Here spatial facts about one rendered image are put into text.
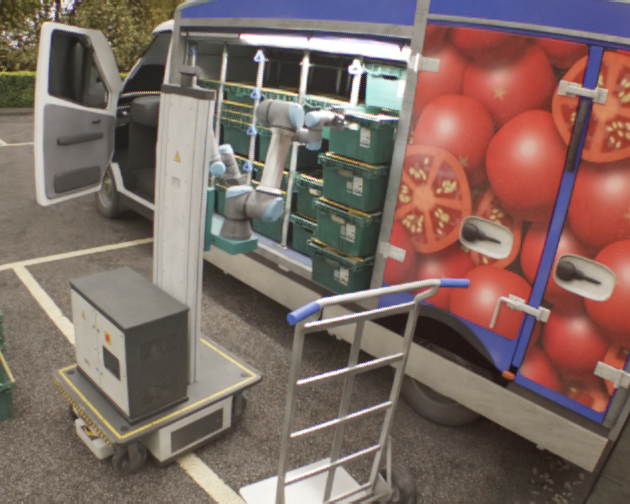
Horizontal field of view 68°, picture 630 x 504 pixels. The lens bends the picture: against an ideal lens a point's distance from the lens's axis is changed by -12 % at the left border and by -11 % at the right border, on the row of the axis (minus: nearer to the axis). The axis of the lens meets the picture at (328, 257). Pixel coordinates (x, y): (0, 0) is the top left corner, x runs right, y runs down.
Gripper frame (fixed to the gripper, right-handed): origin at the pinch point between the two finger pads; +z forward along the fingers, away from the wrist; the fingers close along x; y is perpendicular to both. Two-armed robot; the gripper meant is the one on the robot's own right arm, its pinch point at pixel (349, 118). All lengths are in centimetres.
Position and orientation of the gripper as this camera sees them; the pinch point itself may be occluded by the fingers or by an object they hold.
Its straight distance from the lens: 287.5
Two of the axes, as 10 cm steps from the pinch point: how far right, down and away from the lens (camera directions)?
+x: -1.1, 9.2, 3.8
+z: 6.8, -2.1, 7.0
